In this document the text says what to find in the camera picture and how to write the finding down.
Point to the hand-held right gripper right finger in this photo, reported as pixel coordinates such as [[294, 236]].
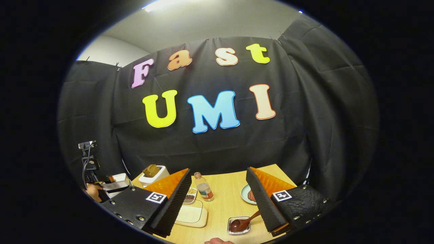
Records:
[[262, 203]]

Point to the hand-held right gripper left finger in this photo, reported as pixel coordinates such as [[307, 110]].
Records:
[[173, 210]]

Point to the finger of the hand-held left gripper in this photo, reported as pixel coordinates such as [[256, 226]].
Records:
[[110, 179]]

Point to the clear container of rice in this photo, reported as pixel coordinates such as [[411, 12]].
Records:
[[191, 214]]

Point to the clear glass chopstick holder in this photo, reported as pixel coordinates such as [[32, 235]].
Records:
[[245, 231]]

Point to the brown wooden spoon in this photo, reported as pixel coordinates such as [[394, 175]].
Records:
[[237, 225]]

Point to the red sausage piece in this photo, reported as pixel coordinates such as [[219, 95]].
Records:
[[252, 196]]

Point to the pale green plate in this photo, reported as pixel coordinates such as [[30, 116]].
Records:
[[244, 195]]

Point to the white divided grain dish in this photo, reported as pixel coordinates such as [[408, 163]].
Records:
[[190, 196]]

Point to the brown toast slice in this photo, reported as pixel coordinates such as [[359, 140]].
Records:
[[156, 170], [146, 172]]

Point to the white toaster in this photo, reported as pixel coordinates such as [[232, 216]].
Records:
[[162, 174]]

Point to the clear plastic bottle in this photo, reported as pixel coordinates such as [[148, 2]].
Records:
[[205, 191]]

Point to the black backdrop cloth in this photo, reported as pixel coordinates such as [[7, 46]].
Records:
[[203, 149]]

